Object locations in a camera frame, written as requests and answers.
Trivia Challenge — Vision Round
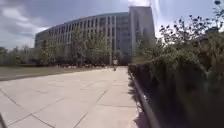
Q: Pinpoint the row of trees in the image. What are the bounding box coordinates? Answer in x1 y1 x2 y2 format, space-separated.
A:
0 31 132 68

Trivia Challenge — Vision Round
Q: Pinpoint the tall green hedge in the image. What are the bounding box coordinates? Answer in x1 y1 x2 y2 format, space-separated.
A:
128 2 224 128

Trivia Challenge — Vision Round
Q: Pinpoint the dark grass field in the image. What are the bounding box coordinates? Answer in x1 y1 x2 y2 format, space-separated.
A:
0 65 98 82

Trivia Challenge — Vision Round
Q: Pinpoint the grey low kerb wall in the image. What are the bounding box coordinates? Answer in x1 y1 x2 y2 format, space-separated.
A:
127 68 165 128

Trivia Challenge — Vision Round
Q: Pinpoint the large curved glass building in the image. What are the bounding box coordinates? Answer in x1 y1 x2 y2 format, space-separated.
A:
34 5 157 66

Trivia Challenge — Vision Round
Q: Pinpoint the pale stone slab pavement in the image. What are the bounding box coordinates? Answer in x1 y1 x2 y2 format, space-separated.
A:
0 66 152 128

